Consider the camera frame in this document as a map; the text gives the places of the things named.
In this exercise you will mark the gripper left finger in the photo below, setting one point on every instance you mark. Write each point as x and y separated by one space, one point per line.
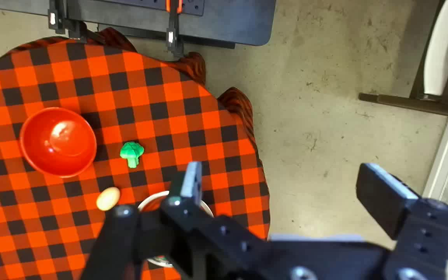
193 181

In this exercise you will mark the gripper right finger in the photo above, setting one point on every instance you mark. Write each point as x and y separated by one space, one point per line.
384 200

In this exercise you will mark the green toy broccoli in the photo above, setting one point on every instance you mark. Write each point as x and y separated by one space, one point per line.
131 152

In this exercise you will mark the shiny metal bowl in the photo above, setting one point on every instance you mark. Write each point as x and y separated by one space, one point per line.
146 200

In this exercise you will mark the empty orange plastic bowl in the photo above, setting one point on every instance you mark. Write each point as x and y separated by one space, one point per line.
42 157

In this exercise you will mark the white panel edge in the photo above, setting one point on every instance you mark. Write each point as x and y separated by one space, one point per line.
443 157

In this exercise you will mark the red black plaid tablecloth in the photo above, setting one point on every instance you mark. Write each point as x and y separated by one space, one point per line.
171 104

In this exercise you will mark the orange toy food piece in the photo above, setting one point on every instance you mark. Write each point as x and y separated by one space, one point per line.
107 199

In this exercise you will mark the black bar clamp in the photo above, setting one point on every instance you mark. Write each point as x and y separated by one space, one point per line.
174 37
68 21

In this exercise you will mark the gray robot mounting platform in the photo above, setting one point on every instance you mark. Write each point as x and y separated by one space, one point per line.
233 24

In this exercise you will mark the black power strip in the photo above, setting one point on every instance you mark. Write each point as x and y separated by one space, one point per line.
146 6

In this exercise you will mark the dark metal frame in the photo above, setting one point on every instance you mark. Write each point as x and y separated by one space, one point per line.
415 104

